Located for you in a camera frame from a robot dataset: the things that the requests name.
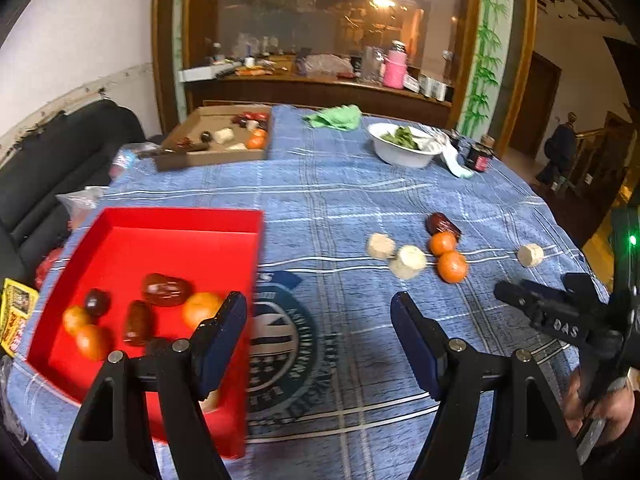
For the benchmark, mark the yellow snack packet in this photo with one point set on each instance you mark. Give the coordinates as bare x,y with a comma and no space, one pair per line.
15,316

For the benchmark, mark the green lettuce leaves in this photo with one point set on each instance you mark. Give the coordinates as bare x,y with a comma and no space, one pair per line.
400,136

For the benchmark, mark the brownish orange fruit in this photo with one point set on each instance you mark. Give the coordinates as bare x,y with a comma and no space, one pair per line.
92,343

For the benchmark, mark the cardboard box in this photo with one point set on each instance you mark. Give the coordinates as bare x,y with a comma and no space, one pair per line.
200,158

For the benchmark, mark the brown wooden door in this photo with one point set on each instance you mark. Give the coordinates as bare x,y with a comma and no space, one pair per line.
542,105

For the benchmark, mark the red plastic bag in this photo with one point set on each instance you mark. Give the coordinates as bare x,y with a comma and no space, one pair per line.
47,266

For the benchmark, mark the blue plaid tablecloth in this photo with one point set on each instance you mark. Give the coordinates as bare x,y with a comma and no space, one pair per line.
350,200

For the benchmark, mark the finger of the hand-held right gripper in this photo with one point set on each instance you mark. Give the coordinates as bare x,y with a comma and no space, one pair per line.
582,287
520,300

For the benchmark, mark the white bowl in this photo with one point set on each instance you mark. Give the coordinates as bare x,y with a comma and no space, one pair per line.
400,157

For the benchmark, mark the wooden framed glass partition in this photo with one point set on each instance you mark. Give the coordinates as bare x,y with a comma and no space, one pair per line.
280,10

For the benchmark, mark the black jar with red label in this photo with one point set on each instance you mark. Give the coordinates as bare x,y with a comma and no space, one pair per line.
480,157

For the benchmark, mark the pink jar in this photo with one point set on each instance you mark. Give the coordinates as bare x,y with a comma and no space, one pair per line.
395,70

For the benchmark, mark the red date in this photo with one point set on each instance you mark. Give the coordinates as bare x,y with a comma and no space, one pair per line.
442,224
240,121
166,290
256,116
137,322

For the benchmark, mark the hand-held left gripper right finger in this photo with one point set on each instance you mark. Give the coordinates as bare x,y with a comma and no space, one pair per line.
416,340

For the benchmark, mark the glass mug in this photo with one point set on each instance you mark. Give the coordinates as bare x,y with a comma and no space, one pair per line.
371,65

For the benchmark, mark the dark hanging jacket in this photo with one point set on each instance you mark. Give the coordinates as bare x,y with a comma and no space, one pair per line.
557,147

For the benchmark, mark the crumpled clear plastic bag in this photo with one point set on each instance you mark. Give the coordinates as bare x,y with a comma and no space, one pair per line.
82,201

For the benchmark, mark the white cloth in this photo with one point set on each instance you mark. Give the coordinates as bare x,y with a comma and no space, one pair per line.
452,160

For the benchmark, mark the wooden stair railing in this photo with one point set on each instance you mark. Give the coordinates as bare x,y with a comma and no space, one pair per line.
605,160

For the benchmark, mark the person's right hand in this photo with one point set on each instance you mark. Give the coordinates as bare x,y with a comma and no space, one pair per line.
622,410

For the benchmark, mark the green bamboo wall decal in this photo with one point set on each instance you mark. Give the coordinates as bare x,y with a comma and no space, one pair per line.
482,70

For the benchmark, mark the black sofa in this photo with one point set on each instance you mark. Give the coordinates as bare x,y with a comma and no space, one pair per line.
50,160

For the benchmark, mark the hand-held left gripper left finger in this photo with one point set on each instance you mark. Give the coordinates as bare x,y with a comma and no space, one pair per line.
225,340

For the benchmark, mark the green cloth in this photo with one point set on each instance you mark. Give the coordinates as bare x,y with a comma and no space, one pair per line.
335,117

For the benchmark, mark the wooden counter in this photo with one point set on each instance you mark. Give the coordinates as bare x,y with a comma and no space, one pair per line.
310,93

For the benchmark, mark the long white box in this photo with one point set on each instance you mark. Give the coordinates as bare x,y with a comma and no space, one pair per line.
197,74

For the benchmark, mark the red tray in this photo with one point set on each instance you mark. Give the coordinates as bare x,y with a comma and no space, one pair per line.
150,245

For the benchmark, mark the beige sugarcane chunk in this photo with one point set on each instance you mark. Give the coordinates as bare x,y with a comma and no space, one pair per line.
237,146
223,135
380,246
407,262
530,255

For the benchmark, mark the small orange tangerine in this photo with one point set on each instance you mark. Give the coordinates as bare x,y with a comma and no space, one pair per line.
75,320

